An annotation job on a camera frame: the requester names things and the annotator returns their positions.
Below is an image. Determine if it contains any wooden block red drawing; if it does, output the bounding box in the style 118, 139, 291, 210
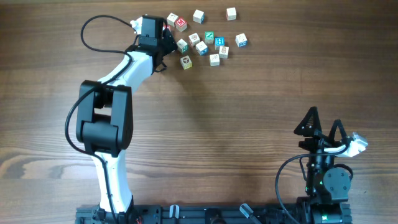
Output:
188, 33, 200, 47

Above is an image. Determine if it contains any wooden block red scribble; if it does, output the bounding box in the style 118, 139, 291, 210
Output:
219, 46, 229, 59

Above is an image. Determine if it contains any plain wooden block top left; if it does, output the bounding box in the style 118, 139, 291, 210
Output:
167, 12, 179, 27

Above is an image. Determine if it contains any wooden block blue L side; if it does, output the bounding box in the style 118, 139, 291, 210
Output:
195, 41, 208, 55

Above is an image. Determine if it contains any wooden block far top right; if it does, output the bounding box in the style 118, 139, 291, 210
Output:
226, 7, 237, 21

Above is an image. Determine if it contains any wooden block yellow S side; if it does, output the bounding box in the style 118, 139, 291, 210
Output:
209, 54, 220, 66

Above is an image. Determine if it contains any wooden block green side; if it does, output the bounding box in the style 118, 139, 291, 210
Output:
177, 39, 188, 54

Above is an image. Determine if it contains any blue H letter block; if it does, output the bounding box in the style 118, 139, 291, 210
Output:
214, 37, 225, 50

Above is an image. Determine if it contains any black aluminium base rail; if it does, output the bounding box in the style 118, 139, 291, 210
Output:
75, 203, 353, 224

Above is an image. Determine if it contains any wooden block yellow W side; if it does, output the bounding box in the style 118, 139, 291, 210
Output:
180, 55, 193, 70

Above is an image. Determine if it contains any wooden block blue R side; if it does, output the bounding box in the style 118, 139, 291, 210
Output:
235, 33, 248, 47

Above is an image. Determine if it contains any red M letter block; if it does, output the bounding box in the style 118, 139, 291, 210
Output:
175, 17, 187, 32

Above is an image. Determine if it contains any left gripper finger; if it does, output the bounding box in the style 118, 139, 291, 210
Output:
153, 59, 167, 73
162, 28, 178, 55

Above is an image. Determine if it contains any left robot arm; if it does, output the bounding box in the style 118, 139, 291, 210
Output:
70, 15, 177, 223

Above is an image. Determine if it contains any green N letter block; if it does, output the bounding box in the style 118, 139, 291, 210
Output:
204, 31, 215, 44

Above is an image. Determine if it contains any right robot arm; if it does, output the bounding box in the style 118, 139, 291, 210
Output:
294, 106, 358, 223

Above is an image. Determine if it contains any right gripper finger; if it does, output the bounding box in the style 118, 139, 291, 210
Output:
328, 119, 347, 145
294, 106, 322, 137

